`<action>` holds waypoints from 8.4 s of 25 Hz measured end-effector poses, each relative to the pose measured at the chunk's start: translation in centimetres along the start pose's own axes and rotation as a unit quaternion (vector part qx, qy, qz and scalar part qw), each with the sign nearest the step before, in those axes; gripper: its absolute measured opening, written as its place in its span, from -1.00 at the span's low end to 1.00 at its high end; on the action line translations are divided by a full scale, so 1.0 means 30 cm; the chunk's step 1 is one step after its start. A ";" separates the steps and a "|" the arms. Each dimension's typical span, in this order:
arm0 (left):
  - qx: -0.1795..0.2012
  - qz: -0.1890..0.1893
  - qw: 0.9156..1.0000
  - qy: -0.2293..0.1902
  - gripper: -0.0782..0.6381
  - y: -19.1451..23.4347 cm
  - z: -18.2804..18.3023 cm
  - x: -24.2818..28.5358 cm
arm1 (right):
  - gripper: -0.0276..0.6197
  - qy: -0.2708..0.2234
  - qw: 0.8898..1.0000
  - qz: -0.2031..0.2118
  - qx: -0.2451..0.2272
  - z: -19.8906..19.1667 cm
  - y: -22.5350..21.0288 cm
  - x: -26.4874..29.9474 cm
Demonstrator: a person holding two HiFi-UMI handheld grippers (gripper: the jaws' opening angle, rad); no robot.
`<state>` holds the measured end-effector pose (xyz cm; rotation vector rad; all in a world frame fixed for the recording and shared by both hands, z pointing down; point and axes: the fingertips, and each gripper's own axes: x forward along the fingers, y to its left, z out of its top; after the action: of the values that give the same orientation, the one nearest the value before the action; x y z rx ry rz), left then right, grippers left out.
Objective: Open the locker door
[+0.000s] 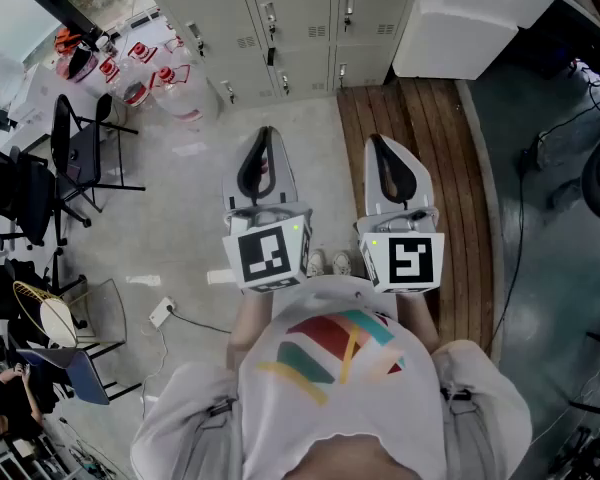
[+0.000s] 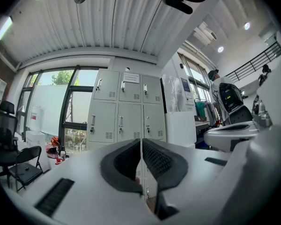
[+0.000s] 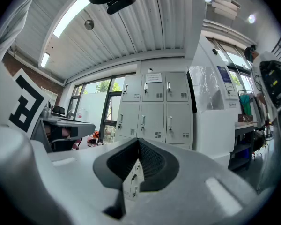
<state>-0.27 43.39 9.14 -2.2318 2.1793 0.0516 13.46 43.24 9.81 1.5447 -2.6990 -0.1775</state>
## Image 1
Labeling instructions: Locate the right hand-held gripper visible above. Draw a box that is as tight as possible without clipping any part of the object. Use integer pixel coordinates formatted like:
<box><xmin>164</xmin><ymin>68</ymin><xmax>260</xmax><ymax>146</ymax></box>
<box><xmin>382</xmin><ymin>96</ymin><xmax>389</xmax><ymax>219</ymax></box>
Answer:
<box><xmin>354</xmin><ymin>134</ymin><xmax>446</xmax><ymax>296</ymax></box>

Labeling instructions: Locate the black power adapter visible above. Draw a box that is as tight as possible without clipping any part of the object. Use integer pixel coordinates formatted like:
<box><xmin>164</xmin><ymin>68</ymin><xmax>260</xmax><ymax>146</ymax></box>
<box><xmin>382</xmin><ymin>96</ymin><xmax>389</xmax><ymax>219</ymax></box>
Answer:
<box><xmin>518</xmin><ymin>134</ymin><xmax>545</xmax><ymax>175</ymax></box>

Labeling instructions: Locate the white waste bin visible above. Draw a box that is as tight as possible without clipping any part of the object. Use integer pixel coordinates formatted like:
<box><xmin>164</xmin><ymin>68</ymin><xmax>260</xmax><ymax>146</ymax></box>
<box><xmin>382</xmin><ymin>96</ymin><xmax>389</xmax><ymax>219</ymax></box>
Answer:
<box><xmin>102</xmin><ymin>98</ymin><xmax>129</xmax><ymax>127</ymax></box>

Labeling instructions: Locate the blue grey chair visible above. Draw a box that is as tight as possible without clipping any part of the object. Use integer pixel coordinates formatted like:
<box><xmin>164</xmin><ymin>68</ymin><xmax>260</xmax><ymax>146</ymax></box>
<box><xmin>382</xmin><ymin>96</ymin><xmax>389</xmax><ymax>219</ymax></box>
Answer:
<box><xmin>17</xmin><ymin>345</ymin><xmax>144</xmax><ymax>407</ymax></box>

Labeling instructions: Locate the black folding chair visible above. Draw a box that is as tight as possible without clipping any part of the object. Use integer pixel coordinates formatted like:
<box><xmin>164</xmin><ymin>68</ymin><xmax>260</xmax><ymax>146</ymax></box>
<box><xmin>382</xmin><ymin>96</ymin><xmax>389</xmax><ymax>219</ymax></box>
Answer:
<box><xmin>49</xmin><ymin>92</ymin><xmax>146</xmax><ymax>214</ymax></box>

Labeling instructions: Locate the white foam block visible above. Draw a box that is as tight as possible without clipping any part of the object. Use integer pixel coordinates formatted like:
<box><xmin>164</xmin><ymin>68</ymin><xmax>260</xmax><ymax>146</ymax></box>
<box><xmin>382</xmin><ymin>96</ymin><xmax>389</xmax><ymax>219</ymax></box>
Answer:
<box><xmin>392</xmin><ymin>0</ymin><xmax>589</xmax><ymax>82</ymax></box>

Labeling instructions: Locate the white table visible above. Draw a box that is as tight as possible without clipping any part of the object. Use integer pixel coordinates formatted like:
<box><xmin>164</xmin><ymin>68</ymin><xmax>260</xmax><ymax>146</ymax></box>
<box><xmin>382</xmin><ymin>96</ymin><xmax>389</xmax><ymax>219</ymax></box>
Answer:
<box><xmin>0</xmin><ymin>62</ymin><xmax>106</xmax><ymax>154</ymax></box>

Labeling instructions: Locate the wooden plank platform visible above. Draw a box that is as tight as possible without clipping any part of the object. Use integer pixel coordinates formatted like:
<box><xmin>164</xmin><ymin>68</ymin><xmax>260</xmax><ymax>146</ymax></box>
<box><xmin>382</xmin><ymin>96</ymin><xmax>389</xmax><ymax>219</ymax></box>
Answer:
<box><xmin>336</xmin><ymin>78</ymin><xmax>496</xmax><ymax>354</ymax></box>

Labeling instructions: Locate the person's right forearm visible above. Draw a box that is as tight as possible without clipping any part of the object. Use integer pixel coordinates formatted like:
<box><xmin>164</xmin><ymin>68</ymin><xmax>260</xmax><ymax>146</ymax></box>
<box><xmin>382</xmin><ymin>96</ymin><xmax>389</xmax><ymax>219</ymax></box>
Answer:
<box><xmin>397</xmin><ymin>291</ymin><xmax>441</xmax><ymax>354</ymax></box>

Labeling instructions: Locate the clear water jug red cap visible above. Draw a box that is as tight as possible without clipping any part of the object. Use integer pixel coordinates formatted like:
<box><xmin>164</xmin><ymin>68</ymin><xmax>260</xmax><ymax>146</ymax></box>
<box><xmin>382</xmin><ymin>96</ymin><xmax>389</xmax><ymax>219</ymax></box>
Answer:
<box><xmin>148</xmin><ymin>62</ymin><xmax>205</xmax><ymax>122</ymax></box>
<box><xmin>98</xmin><ymin>56</ymin><xmax>152</xmax><ymax>108</ymax></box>
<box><xmin>124</xmin><ymin>40</ymin><xmax>174</xmax><ymax>77</ymax></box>

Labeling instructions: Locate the white power strip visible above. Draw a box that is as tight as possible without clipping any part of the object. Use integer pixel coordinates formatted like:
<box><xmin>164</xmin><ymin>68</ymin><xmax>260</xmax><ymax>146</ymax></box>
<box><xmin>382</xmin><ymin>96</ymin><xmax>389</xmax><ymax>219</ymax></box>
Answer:
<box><xmin>148</xmin><ymin>296</ymin><xmax>176</xmax><ymax>328</ymax></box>

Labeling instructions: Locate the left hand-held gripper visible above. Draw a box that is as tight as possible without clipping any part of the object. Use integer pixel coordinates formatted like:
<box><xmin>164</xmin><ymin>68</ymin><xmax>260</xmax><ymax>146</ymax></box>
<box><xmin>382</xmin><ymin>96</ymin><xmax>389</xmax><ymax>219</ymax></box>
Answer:
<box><xmin>222</xmin><ymin>126</ymin><xmax>314</xmax><ymax>295</ymax></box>

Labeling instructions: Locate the gold wire chair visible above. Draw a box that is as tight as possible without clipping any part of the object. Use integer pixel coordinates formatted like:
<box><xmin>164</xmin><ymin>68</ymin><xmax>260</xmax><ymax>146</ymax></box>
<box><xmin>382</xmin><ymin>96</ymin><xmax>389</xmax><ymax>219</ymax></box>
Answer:
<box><xmin>12</xmin><ymin>277</ymin><xmax>129</xmax><ymax>349</ymax></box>

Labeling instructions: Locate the person's left forearm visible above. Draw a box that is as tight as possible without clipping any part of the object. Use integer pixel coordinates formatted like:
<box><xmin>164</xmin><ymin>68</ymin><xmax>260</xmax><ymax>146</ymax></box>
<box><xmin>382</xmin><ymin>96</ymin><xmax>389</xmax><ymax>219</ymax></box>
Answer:
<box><xmin>227</xmin><ymin>287</ymin><xmax>279</xmax><ymax>354</ymax></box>

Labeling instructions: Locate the black power strip cable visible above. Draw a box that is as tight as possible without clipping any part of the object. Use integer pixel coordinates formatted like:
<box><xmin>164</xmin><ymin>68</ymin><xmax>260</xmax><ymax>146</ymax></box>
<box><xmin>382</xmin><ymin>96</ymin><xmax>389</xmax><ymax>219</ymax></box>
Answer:
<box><xmin>168</xmin><ymin>307</ymin><xmax>232</xmax><ymax>335</ymax></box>

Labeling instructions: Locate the pink tinted jug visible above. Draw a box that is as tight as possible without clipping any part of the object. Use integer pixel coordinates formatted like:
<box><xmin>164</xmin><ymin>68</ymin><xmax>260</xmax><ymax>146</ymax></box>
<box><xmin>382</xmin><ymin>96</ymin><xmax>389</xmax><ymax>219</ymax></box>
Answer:
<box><xmin>54</xmin><ymin>45</ymin><xmax>99</xmax><ymax>83</ymax></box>

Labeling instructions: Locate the person's white printed shirt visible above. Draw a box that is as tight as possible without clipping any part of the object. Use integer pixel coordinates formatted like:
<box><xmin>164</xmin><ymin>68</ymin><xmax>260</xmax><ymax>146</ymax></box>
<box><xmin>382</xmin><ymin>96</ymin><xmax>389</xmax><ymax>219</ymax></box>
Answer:
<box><xmin>129</xmin><ymin>275</ymin><xmax>534</xmax><ymax>480</ymax></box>

